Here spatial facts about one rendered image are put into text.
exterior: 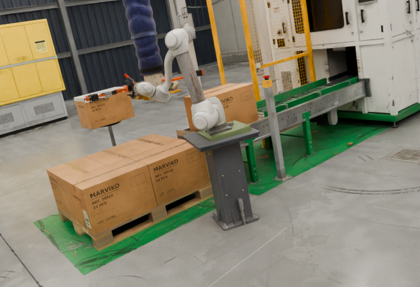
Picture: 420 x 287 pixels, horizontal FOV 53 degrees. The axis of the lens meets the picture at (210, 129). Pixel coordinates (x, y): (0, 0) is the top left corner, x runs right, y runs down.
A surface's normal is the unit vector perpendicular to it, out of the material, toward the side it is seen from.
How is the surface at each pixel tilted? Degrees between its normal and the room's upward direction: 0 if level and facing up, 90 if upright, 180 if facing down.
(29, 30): 90
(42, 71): 90
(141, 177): 90
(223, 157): 90
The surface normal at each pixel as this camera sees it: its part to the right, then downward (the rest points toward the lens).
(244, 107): 0.59, 0.08
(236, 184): 0.31, 0.17
